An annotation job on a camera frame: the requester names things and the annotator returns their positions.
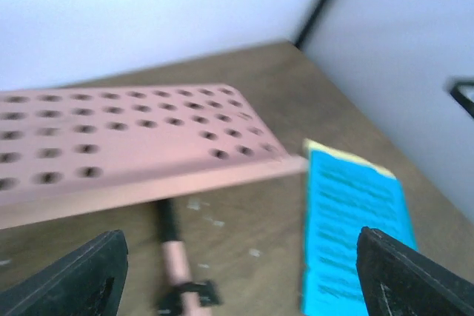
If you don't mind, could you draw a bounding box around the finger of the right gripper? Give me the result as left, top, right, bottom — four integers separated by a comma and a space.
447, 77, 473, 118

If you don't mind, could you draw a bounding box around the blue sheet music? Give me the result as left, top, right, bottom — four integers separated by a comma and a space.
301, 150, 418, 316

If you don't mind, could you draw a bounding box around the yellow sheet music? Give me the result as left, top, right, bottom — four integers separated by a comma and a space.
304, 138, 396, 180

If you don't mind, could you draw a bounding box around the right black frame post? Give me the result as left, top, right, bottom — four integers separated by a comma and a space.
293, 0, 332, 51

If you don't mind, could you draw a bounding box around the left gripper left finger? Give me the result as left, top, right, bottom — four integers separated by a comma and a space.
1, 230, 128, 315

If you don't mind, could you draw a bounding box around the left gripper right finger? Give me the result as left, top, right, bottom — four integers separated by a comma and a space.
356, 226, 473, 316

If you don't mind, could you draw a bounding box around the pink music stand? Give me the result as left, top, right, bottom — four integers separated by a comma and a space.
0, 84, 310, 316

